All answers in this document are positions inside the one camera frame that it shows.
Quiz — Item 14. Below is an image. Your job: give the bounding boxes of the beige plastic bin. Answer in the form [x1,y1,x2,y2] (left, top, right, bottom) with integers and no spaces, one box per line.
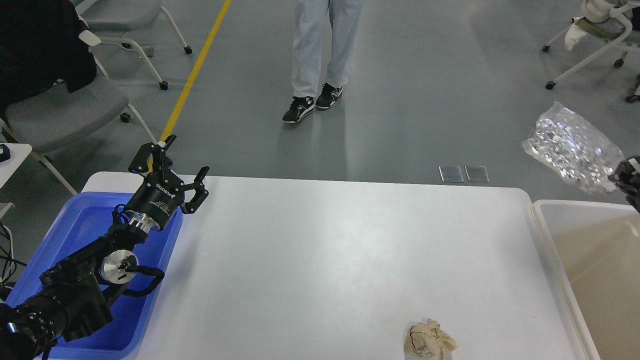
[532,200,640,360]

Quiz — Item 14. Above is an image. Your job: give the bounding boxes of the black cables at left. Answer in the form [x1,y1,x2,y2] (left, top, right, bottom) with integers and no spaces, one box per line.
[0,222,26,288]

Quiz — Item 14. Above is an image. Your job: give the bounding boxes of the metal floor plate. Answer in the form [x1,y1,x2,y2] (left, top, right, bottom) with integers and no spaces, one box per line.
[464,165,490,183]
[438,166,465,183]

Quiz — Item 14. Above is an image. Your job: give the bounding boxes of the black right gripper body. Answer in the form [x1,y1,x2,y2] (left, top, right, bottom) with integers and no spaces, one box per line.
[625,175,640,213]

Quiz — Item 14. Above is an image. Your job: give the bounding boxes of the crumpled beige paper ball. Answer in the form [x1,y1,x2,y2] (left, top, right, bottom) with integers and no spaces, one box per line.
[404,318,458,360]

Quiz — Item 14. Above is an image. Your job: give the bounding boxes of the left metal floor plate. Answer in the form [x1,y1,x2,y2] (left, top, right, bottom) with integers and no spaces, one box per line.
[438,166,465,183]

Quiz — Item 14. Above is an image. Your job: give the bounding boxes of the right metal floor plate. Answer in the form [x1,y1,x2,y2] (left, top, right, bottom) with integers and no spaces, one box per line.
[464,165,490,183]

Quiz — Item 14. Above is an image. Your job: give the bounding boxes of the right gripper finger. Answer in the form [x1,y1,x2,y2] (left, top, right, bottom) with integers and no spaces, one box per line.
[608,156,640,193]

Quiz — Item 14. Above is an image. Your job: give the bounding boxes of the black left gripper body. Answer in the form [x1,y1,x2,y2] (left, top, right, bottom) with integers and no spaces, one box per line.
[124,171,185,231]

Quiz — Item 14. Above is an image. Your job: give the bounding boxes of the white side table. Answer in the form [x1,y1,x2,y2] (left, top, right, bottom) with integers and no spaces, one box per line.
[0,142,32,189]

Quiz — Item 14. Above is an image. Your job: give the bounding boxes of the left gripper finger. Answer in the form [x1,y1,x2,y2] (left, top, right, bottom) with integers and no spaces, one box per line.
[128,134,177,177]
[181,166,210,214]

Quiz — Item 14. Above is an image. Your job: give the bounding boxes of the silver foil wrapper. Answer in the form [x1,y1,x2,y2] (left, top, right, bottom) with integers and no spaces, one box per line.
[521,101,624,194]

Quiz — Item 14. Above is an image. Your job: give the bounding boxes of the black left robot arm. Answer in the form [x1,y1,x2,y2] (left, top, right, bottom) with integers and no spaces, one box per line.
[1,134,209,360]

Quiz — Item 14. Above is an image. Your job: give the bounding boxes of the black jacket on chair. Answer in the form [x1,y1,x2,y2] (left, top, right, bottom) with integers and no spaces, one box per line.
[0,0,98,110]

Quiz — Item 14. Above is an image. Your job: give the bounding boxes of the person in grey trousers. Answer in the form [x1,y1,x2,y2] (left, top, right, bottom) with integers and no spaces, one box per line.
[282,0,365,125]

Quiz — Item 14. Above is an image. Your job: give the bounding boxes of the grey office chair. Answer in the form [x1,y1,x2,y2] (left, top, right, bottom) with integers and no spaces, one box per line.
[1,65,157,196]

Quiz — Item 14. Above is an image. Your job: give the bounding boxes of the white chair top left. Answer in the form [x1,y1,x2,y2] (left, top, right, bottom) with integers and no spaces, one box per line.
[71,0,193,91]

